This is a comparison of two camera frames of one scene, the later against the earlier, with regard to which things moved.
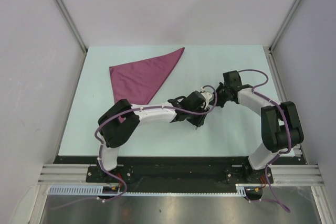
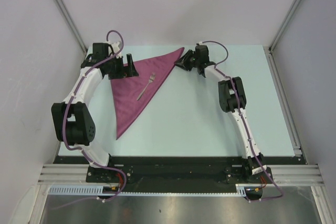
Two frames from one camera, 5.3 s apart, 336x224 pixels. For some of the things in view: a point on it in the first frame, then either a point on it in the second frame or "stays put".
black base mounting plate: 174,170 stays put
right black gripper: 219,102 → 183,62
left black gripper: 198,121 → 123,73
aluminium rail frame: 283,174 stays put
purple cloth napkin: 139,81 stays put
